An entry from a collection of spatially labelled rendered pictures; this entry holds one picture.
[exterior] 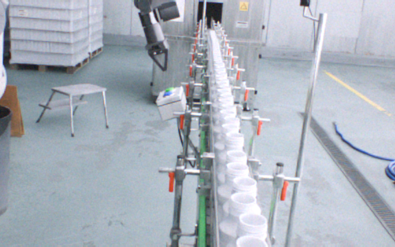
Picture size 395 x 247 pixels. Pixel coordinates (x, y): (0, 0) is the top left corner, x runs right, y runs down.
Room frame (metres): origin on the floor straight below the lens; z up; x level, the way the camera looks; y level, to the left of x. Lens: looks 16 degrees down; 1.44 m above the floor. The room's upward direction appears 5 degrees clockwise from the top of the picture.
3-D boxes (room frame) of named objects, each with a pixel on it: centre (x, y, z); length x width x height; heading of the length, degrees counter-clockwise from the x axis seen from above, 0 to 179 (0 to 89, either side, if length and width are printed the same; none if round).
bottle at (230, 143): (0.87, -0.07, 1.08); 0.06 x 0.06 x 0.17
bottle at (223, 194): (0.70, -0.07, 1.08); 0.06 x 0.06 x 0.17
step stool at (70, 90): (4.42, 1.30, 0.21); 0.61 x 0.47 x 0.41; 54
